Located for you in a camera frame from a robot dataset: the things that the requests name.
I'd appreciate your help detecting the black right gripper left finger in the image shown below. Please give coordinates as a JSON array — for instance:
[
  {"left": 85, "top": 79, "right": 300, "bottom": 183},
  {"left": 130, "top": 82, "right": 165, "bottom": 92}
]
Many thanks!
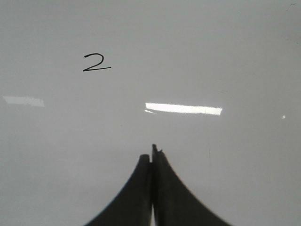
[{"left": 86, "top": 154, "right": 152, "bottom": 226}]

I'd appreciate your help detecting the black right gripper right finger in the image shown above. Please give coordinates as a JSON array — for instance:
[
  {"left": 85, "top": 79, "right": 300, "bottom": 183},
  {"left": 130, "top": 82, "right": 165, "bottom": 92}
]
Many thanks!
[{"left": 152, "top": 144, "right": 230, "bottom": 226}]

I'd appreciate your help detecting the white whiteboard with aluminium frame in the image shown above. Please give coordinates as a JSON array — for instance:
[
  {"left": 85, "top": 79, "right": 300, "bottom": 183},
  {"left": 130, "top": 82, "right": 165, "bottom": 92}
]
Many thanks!
[{"left": 0, "top": 0, "right": 301, "bottom": 226}]

